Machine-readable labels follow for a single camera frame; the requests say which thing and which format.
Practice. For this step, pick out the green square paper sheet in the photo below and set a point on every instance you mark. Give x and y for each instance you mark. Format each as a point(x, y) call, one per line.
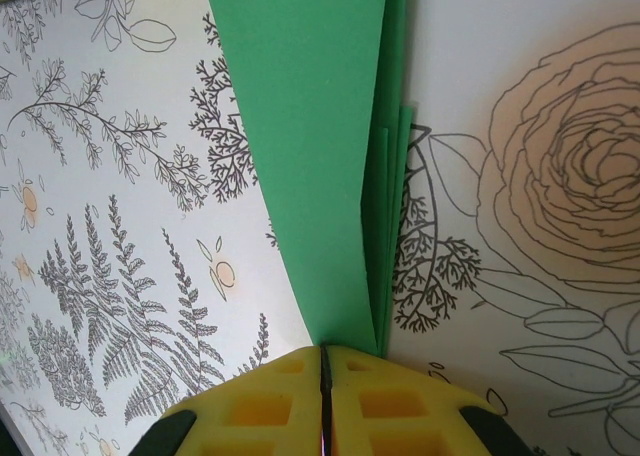
point(310, 151)

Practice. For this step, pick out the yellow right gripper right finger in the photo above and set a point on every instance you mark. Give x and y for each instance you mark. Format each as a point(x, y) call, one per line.
point(390, 411)

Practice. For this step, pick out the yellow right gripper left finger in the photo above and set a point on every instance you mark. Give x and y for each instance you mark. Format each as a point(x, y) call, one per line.
point(260, 406)

